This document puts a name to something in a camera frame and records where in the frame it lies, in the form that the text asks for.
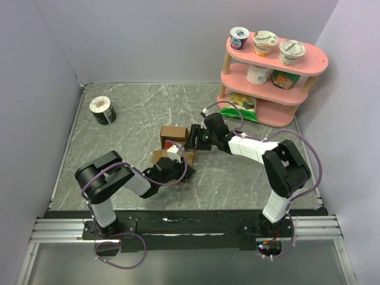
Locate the pink three-tier shelf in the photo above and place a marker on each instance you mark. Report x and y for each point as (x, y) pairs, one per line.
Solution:
(275, 106)

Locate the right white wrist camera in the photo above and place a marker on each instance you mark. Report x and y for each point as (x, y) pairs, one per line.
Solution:
(204, 113)

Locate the blue white yogurt cup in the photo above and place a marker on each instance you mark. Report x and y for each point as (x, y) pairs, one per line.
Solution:
(238, 37)

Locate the black white yogurt cup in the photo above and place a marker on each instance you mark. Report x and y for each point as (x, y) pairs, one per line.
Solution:
(102, 109)

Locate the green package middle shelf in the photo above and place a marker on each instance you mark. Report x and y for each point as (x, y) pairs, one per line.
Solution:
(284, 80)

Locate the brown cardboard box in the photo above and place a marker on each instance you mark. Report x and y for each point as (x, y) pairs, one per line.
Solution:
(173, 139)

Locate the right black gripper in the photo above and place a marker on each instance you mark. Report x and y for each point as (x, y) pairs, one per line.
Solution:
(196, 130)

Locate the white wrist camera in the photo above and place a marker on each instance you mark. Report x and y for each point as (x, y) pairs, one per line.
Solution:
(174, 151)
(204, 113)

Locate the white cup middle shelf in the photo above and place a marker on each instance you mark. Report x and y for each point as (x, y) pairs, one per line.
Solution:
(257, 75)

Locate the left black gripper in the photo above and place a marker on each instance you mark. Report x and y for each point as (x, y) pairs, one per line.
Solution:
(181, 167)

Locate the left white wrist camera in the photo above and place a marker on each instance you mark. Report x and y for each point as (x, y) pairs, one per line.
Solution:
(174, 151)

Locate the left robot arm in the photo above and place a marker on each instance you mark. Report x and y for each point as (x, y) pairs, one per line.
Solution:
(105, 175)

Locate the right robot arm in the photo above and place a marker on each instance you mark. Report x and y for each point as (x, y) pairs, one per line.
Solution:
(285, 167)

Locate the orange Chobani yogurt cup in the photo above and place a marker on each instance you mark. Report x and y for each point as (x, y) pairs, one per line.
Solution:
(264, 41)

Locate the green snack bag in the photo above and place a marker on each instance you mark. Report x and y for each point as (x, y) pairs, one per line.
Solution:
(246, 104)

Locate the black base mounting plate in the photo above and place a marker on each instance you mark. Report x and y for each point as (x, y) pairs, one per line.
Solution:
(175, 230)

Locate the white Chobani yogurt cup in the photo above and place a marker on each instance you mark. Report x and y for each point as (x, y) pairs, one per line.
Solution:
(291, 51)

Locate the aluminium frame rail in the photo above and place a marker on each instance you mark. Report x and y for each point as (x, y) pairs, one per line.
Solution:
(323, 230)

